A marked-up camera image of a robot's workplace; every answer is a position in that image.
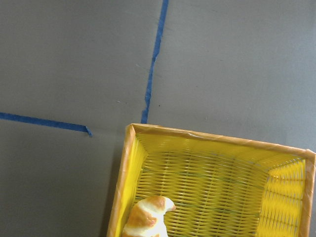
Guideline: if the toy croissant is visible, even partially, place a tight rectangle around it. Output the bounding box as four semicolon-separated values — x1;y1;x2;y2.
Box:
122;196;176;237

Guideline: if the yellow woven plastic basket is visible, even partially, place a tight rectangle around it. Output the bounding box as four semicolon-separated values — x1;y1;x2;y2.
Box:
107;124;316;237

